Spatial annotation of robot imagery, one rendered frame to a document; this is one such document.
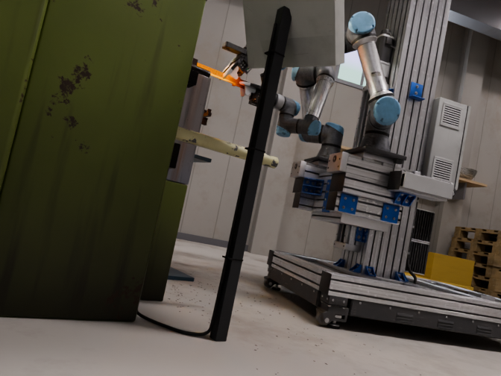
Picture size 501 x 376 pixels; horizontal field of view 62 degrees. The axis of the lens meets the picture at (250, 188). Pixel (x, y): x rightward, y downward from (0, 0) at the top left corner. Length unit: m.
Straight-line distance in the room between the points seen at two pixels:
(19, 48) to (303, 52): 0.83
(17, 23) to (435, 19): 2.12
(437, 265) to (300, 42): 4.04
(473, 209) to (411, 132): 4.53
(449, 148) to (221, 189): 3.17
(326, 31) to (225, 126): 3.82
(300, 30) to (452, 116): 1.28
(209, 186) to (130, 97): 3.79
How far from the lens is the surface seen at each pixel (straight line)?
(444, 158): 2.46
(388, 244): 2.33
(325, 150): 2.51
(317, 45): 1.44
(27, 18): 1.22
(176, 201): 1.67
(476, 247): 6.01
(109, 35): 1.35
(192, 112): 1.71
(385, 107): 1.97
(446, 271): 5.27
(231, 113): 5.20
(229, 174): 5.10
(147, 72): 1.36
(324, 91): 2.22
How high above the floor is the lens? 0.38
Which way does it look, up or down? 4 degrees up
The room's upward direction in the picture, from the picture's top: 12 degrees clockwise
